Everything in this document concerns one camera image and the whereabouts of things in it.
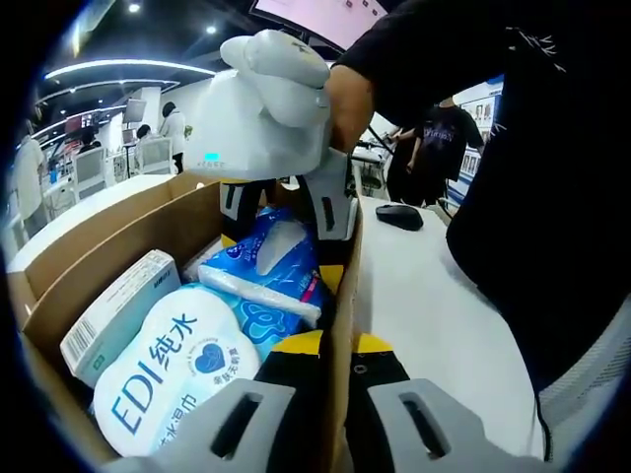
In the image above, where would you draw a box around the thin black cable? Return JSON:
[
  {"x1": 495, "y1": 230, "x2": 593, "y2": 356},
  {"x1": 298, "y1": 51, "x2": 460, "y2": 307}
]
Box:
[{"x1": 534, "y1": 388, "x2": 549, "y2": 462}]

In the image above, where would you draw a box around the blue soft tissue pack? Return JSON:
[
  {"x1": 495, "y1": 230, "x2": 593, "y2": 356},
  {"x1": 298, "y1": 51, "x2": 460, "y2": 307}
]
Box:
[{"x1": 196, "y1": 206, "x2": 327, "y2": 329}]

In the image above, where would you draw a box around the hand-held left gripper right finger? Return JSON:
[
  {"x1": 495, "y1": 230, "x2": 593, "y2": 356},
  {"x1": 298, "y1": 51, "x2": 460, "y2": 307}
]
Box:
[{"x1": 344, "y1": 333, "x2": 547, "y2": 473}]

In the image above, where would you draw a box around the person's black shirt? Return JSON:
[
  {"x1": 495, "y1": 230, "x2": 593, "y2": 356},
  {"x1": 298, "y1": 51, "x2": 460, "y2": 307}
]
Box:
[{"x1": 339, "y1": 0, "x2": 631, "y2": 395}]

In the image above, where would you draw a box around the large pink screen monitor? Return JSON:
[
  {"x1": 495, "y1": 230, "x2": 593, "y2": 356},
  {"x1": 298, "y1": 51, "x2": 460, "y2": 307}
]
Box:
[{"x1": 248, "y1": 0, "x2": 388, "y2": 50}]

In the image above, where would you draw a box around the white soft wipes pack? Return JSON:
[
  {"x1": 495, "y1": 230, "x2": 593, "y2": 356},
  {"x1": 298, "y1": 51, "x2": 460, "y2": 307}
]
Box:
[{"x1": 92, "y1": 283, "x2": 308, "y2": 457}]

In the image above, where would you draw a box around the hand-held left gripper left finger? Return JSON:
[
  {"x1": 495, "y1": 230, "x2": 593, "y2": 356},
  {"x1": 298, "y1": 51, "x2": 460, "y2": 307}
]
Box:
[{"x1": 101, "y1": 328, "x2": 326, "y2": 473}]

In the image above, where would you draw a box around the white mesh office chair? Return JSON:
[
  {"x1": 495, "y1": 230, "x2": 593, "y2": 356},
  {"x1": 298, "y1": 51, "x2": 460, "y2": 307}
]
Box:
[{"x1": 536, "y1": 295, "x2": 631, "y2": 462}]

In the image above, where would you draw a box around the black computer mouse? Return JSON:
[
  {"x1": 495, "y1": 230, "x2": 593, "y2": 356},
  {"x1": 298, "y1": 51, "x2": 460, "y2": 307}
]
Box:
[{"x1": 375, "y1": 204, "x2": 424, "y2": 232}]

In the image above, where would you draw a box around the white green carton box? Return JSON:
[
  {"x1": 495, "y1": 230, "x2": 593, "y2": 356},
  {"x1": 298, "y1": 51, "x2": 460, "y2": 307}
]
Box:
[{"x1": 59, "y1": 249, "x2": 182, "y2": 389}]

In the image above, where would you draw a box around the brown cardboard shoe box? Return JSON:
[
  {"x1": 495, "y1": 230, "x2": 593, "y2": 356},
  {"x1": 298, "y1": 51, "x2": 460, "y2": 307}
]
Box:
[{"x1": 7, "y1": 171, "x2": 366, "y2": 467}]

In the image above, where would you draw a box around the blue white wall poster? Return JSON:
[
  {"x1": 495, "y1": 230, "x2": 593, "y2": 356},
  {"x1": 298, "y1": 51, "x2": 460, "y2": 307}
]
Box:
[{"x1": 456, "y1": 73, "x2": 505, "y2": 198}]

